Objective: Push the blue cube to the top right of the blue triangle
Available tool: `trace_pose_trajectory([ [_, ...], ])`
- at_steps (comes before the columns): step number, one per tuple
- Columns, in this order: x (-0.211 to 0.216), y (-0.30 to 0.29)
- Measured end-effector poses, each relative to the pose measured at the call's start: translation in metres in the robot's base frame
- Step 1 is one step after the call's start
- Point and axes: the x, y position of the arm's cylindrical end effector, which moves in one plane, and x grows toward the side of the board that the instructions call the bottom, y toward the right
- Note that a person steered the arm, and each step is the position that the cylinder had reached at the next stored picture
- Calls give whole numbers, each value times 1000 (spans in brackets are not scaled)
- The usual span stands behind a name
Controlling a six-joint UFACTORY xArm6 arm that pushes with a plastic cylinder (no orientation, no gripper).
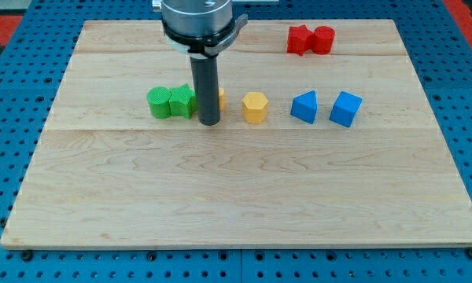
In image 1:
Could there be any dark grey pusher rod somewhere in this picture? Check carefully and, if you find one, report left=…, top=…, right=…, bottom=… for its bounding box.
left=190, top=57, right=220, bottom=126

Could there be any blue triangle block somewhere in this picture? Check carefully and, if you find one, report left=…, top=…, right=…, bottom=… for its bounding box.
left=290, top=90, right=318, bottom=124

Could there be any blue cube block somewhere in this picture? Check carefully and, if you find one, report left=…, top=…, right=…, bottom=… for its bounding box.
left=329, top=91, right=363, bottom=127

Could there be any yellow block behind rod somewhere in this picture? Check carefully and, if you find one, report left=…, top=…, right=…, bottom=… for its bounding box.
left=219, top=87, right=226, bottom=111

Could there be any green star block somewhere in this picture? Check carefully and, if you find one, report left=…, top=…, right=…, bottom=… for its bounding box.
left=169, top=84, right=196, bottom=119

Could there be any green cylinder block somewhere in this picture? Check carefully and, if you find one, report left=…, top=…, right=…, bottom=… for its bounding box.
left=146, top=86, right=171, bottom=119

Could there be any yellow hexagon block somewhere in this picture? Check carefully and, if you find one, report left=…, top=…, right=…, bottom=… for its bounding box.
left=242, top=92, right=268, bottom=124

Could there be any red star block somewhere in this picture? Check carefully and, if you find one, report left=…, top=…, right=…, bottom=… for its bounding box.
left=287, top=24, right=313, bottom=56

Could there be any red cylinder block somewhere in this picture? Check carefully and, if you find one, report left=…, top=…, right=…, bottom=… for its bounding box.
left=312, top=26, right=335, bottom=55

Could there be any light wooden board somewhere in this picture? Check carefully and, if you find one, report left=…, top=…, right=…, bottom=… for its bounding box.
left=1, top=20, right=472, bottom=250

